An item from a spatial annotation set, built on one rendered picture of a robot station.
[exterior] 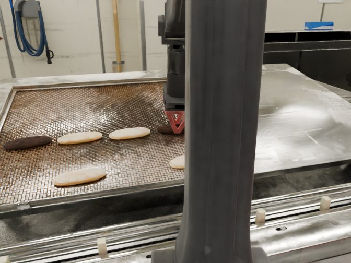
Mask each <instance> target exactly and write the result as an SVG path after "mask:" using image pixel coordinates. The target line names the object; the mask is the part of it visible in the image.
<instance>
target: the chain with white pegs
mask: <svg viewBox="0 0 351 263"><path fill-rule="evenodd" d="M331 201H332V200H331V198H330V197H328V196H324V197H322V199H321V203H320V207H319V209H315V210H310V211H305V212H300V213H294V214H292V215H290V214H289V215H286V216H280V217H275V218H270V219H265V216H266V211H265V210H264V209H263V208H260V209H257V210H256V216H255V221H254V222H250V225H252V224H257V223H262V222H267V221H272V220H277V219H282V218H287V217H293V216H298V215H301V214H306V213H312V212H317V211H322V210H327V209H332V208H337V207H342V206H348V205H351V202H350V203H347V204H341V205H336V206H330V205H331ZM173 240H176V237H173V238H168V239H164V240H162V241H161V240H159V241H154V242H149V243H144V244H138V245H133V246H128V247H122V248H118V249H112V250H107V245H106V238H105V237H103V238H98V239H97V245H98V253H93V254H88V255H85V256H83V255H82V256H77V257H72V258H69V259H62V260H57V261H52V262H46V263H61V262H66V261H71V260H76V259H82V258H87V257H92V256H97V255H102V254H107V253H112V252H118V251H121V250H126V249H131V248H137V247H142V246H147V245H152V244H157V243H162V242H167V241H173ZM0 263H10V260H9V257H8V256H2V257H0Z"/></svg>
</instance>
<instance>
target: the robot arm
mask: <svg viewBox="0 0 351 263"><path fill-rule="evenodd" d="M266 11H267V0H166V3H165V14H164V15H158V36H161V45H167V55H168V58H167V84H163V96H162V98H163V102H164V107H165V108H164V110H165V114H166V116H167V118H168V120H169V122H170V125H171V127H172V129H173V131H174V133H175V134H179V133H180V132H181V131H182V130H183V128H184V126H185V157H184V205H183V214H182V220H181V224H180V229H179V233H178V236H177V238H176V239H175V249H174V250H152V251H151V263H271V262H270V259H269V257H268V255H267V254H266V252H265V250H264V249H263V248H262V247H251V237H250V219H251V205H252V192H253V178H254V165H255V152H256V138H257V130H258V117H259V104H260V91H261V77H262V64H263V51H264V38H265V24H266ZM174 114H178V117H177V119H175V118H174V116H173V115H174ZM183 115H185V117H184V119H183V120H182V122H181V124H180V126H179V128H177V127H176V124H179V123H180V121H181V119H182V117H183Z"/></svg>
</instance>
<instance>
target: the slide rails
mask: <svg viewBox="0 0 351 263"><path fill-rule="evenodd" d="M327 196H328V197H330V198H331V200H332V201H331V204H332V203H336V202H341V201H346V200H351V191H348V192H343V193H337V194H332V195H327ZM322 197H323V196H321V197H315V198H310V199H304V200H299V201H293V202H288V203H284V204H279V205H273V206H267V207H262V208H263V209H264V210H265V211H266V216H271V215H274V214H279V213H284V212H290V211H295V210H300V209H305V208H311V207H316V206H320V203H321V199H322ZM257 209H260V208H256V209H251V219H255V216H256V210H257ZM347 209H351V205H348V206H342V207H337V208H332V209H327V210H322V211H317V212H312V213H306V214H301V215H298V216H293V217H287V218H282V219H277V220H272V221H267V222H262V223H257V224H252V225H250V229H254V228H259V227H263V226H268V225H273V224H278V223H283V222H288V221H293V220H298V219H303V218H308V217H313V216H318V215H322V214H326V213H331V212H337V211H342V210H347ZM180 224H181V223H175V224H170V225H164V226H159V227H155V228H150V229H144V230H138V231H133V232H127V233H122V234H116V235H111V236H105V238H106V245H107V247H110V246H115V245H121V244H126V243H131V242H137V241H142V240H147V239H151V238H156V237H161V236H167V235H172V234H177V233H179V229H180ZM100 238H103V237H100ZM97 239H98V238H94V239H90V240H85V241H80V242H74V243H68V244H63V245H57V246H52V247H46V248H41V249H35V250H30V251H26V252H21V253H15V254H9V255H4V256H8V257H9V260H10V263H28V262H33V261H38V260H44V259H49V258H54V257H60V256H65V255H70V254H75V253H81V252H86V251H89V250H94V249H98V245H97ZM170 245H175V240H173V241H167V242H162V243H157V244H152V245H147V246H142V247H137V248H131V249H126V250H121V251H118V252H112V253H107V254H102V255H97V256H92V257H87V258H82V259H76V260H71V261H66V262H61V263H86V262H91V261H96V260H101V259H106V258H111V257H116V256H121V255H126V254H131V253H136V252H142V251H145V250H150V249H155V248H160V247H165V246H170ZM0 257H2V256H0Z"/></svg>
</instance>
